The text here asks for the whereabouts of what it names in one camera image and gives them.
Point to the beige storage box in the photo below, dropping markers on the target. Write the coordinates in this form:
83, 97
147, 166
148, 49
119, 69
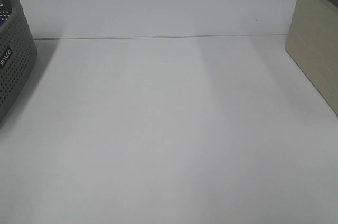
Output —
312, 44

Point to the blue microfibre towel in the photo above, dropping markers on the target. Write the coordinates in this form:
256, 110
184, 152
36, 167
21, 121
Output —
5, 12

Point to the grey perforated plastic basket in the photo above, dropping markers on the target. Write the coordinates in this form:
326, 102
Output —
18, 56

